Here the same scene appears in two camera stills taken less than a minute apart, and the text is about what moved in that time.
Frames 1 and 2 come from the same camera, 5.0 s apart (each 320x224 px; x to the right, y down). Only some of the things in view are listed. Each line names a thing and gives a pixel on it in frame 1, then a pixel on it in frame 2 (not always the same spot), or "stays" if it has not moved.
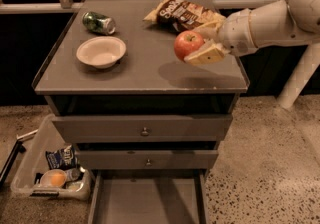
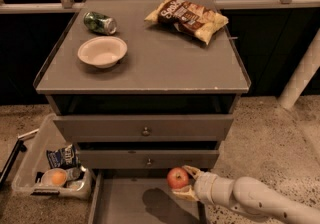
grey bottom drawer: x=156 y=196 stays
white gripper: x=235 y=33 to x=205 y=186
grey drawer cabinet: x=120 y=89 stays
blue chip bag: x=64 y=158 stays
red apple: x=186 y=42 to x=177 y=178
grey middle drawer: x=147 y=159 stays
